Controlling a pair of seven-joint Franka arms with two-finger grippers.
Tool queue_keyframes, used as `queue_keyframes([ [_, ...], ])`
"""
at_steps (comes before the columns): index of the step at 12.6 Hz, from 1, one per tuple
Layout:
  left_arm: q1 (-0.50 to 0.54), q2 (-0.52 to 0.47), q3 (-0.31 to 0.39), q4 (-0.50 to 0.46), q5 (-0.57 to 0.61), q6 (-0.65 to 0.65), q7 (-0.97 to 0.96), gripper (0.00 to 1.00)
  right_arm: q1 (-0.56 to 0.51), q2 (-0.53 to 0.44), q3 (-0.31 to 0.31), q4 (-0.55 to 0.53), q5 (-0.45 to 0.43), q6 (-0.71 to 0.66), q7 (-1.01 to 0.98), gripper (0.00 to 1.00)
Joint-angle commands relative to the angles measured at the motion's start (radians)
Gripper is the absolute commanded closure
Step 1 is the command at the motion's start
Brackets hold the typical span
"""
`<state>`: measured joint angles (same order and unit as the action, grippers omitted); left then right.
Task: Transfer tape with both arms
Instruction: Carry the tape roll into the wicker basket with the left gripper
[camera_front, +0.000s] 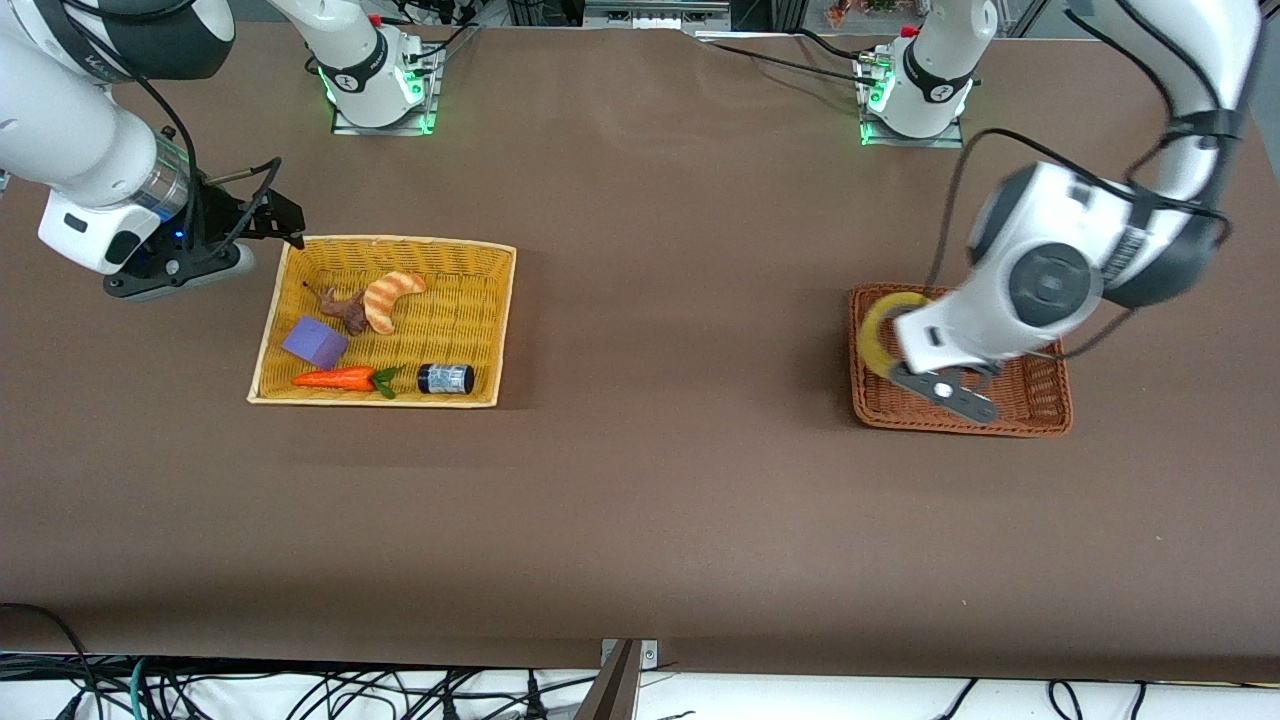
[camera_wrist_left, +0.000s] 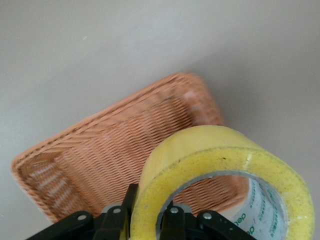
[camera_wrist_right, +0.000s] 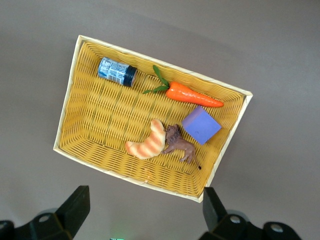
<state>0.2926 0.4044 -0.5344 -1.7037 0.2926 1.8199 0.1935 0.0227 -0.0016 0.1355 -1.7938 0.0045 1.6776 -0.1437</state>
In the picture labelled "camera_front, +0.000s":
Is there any clear yellowish tape roll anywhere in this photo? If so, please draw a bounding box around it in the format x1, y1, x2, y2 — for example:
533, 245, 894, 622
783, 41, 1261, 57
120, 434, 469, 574
857, 291, 937, 382

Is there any brown toy root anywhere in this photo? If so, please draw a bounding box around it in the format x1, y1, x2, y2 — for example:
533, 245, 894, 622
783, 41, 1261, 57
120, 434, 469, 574
305, 283, 369, 336

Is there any purple block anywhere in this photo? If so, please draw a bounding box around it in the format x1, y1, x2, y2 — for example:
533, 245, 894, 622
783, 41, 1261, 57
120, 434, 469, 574
281, 316, 350, 369

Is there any toy croissant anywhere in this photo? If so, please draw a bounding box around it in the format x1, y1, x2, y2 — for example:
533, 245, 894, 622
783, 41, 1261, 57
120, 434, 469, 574
362, 271, 428, 335

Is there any orange toy carrot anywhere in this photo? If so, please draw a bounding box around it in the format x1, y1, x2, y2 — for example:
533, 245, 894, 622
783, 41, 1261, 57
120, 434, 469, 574
291, 367, 401, 401

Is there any small black jar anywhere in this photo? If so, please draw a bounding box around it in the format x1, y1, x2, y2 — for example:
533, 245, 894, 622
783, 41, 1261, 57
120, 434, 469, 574
417, 363, 475, 396

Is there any yellow wicker basket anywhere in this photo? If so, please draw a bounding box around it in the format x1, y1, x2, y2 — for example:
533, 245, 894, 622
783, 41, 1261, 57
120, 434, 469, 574
247, 235, 517, 409

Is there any brown table cover sheet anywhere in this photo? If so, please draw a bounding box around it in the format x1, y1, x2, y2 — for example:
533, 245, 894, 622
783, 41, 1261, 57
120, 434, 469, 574
0, 22, 1280, 686

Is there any grey diagonal bar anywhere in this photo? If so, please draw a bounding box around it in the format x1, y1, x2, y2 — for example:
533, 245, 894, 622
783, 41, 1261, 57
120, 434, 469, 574
574, 640, 642, 720

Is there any brown wicker basket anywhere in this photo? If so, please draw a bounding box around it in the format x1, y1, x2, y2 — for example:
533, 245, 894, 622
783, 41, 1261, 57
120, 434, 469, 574
848, 283, 1074, 439

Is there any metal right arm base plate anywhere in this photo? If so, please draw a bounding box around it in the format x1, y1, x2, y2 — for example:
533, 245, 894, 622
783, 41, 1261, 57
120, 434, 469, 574
331, 45, 442, 136

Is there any aluminium frame profile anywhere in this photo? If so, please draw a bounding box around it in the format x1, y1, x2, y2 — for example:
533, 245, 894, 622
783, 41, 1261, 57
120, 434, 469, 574
583, 0, 733, 31

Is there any thick black floor cable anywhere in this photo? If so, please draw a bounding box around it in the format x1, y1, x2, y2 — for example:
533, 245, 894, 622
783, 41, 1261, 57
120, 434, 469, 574
0, 602, 96, 720

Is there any black cable on table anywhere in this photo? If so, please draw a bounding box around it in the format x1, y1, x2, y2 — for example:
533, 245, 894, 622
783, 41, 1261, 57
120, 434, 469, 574
700, 28, 883, 86

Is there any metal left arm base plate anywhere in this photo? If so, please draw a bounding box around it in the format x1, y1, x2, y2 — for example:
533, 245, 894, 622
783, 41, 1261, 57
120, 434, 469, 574
858, 55, 967, 149

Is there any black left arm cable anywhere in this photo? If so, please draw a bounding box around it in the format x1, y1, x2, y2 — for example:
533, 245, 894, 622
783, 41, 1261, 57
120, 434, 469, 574
925, 0, 1237, 363

